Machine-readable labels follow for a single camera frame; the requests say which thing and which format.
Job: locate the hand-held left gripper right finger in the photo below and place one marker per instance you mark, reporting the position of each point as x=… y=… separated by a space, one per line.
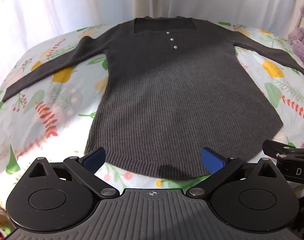
x=213 y=160

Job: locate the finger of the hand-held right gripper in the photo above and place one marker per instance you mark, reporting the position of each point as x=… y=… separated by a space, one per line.
x=287 y=148

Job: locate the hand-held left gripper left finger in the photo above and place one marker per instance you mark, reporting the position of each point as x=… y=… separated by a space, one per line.
x=93 y=158

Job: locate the dark grey ribbed sweater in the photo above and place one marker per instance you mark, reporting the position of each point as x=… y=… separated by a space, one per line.
x=179 y=92

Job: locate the floral printed bedsheet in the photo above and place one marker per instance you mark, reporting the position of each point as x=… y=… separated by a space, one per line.
x=41 y=120

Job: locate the purple plush toy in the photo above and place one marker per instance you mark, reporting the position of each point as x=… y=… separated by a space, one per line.
x=302 y=40

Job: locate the white sheer curtain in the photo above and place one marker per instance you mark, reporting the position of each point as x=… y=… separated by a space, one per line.
x=66 y=2

